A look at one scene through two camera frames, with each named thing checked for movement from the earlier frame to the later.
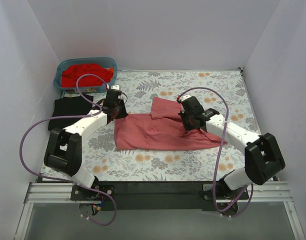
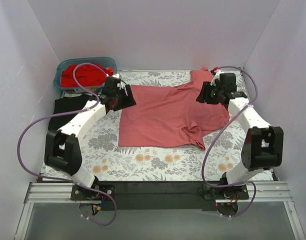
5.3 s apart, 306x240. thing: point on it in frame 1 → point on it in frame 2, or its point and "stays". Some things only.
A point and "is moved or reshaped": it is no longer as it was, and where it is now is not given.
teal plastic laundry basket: x=108 y=62 stays
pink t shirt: x=164 y=128 is moved or reshaped
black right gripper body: x=188 y=122 → x=204 y=92
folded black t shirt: x=69 y=106 stays
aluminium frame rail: x=39 y=192 stays
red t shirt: x=70 y=73 stays
